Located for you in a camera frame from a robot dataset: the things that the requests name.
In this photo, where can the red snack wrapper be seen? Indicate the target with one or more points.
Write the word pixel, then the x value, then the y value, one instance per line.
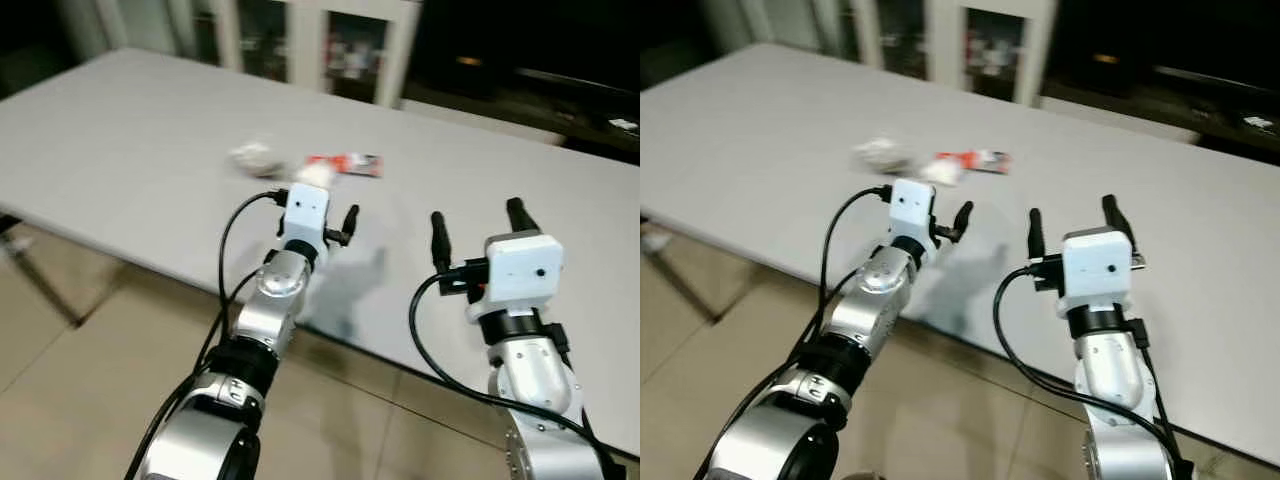
pixel 350 163
pixel 985 158

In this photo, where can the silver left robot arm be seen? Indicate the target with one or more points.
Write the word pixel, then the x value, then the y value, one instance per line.
pixel 268 300
pixel 872 305

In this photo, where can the small crumpled white tissue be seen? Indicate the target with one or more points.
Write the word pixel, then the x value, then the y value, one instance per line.
pixel 315 175
pixel 940 172

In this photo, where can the large crumpled white tissue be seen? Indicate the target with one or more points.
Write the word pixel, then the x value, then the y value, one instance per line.
pixel 880 153
pixel 255 158

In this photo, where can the dark low sideboard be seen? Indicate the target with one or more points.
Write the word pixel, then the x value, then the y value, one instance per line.
pixel 1170 70
pixel 540 70

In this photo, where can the white framed glass cabinet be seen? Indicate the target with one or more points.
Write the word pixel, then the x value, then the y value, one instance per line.
pixel 985 40
pixel 300 40

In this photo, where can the dark table leg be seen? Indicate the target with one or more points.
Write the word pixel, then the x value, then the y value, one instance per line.
pixel 40 270

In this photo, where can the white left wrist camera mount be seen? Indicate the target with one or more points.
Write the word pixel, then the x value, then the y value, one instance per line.
pixel 305 210
pixel 912 205

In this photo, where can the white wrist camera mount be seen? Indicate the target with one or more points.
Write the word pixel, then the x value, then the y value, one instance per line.
pixel 520 272
pixel 305 210
pixel 912 205
pixel 1098 268

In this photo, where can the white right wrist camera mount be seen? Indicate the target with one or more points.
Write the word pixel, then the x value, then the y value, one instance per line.
pixel 520 272
pixel 1098 268

